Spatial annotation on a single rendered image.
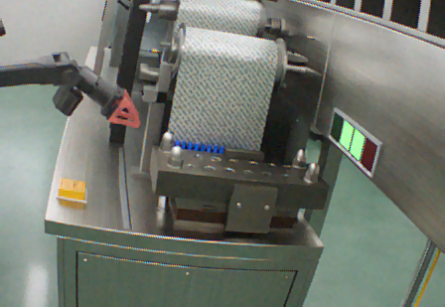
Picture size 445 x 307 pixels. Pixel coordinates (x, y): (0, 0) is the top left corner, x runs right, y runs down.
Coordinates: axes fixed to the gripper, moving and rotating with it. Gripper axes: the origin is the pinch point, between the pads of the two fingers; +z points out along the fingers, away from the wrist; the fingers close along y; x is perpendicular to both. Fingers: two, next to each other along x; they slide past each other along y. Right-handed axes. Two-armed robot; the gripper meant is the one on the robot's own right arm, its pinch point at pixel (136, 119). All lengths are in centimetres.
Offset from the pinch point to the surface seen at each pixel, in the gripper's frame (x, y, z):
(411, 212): 28, 63, 31
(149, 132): -2.1, -7.8, 6.7
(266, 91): 25.2, 0.2, 20.6
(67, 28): -77, -556, -34
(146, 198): -12.7, 6.0, 12.9
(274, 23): 43, -29, 19
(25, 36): -120, -556, -79
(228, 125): 12.9, 0.2, 18.9
